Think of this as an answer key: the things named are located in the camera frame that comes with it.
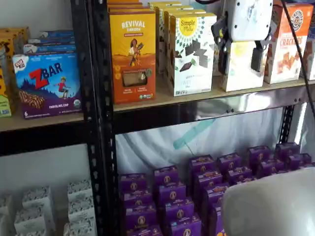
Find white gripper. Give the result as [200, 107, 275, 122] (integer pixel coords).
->
[211, 0, 274, 74]

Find yellow orange snack box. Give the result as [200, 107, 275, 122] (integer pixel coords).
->
[220, 40, 268, 92]

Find orange white crackers box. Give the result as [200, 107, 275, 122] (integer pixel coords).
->
[263, 2, 315, 84]
[301, 34, 315, 81]

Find Simple Mills mint thins box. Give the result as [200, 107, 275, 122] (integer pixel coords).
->
[148, 1, 183, 10]
[157, 5, 195, 74]
[169, 12, 218, 97]
[163, 9, 207, 82]

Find orange Revival cracker box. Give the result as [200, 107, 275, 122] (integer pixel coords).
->
[108, 5, 152, 14]
[107, 0, 148, 8]
[109, 11, 157, 104]

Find purple Annie's snack box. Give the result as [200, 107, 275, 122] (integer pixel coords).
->
[236, 177, 255, 185]
[203, 183, 231, 212]
[193, 169, 223, 192]
[274, 142, 301, 160]
[257, 159, 286, 177]
[119, 173, 148, 195]
[126, 225, 163, 236]
[157, 183, 188, 206]
[209, 204, 225, 236]
[286, 153, 313, 170]
[154, 165, 180, 187]
[169, 213, 202, 236]
[216, 152, 243, 173]
[225, 167, 253, 184]
[159, 196, 195, 222]
[247, 145, 273, 168]
[124, 203, 158, 231]
[122, 190, 153, 209]
[189, 154, 216, 175]

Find blue purple Zbar box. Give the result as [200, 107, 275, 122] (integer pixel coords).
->
[28, 36, 76, 46]
[23, 43, 77, 55]
[12, 53, 83, 120]
[39, 29, 75, 39]

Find white patterned small box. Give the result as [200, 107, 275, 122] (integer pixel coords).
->
[67, 179, 93, 201]
[68, 196, 95, 222]
[0, 195, 13, 236]
[14, 207, 56, 232]
[63, 218, 98, 236]
[17, 228, 47, 236]
[22, 185, 54, 209]

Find yellow box with brown spots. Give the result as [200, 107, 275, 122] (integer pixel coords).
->
[0, 27, 31, 54]
[0, 39, 16, 72]

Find yellow box with green base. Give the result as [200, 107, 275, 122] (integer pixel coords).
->
[0, 49, 13, 118]

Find teal tape strip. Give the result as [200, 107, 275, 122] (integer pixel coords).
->
[173, 119, 217, 150]

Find white plastic backdrop sheet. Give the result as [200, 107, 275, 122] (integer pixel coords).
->
[115, 93, 315, 177]

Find black metal rack, snack boxes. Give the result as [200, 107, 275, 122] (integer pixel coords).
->
[91, 0, 315, 236]

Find rounded plastic bin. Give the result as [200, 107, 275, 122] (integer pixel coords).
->
[221, 167, 315, 236]

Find black metal rack, Zbar boxes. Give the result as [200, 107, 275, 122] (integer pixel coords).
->
[0, 0, 99, 236]

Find black cable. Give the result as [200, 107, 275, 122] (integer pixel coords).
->
[281, 0, 315, 118]

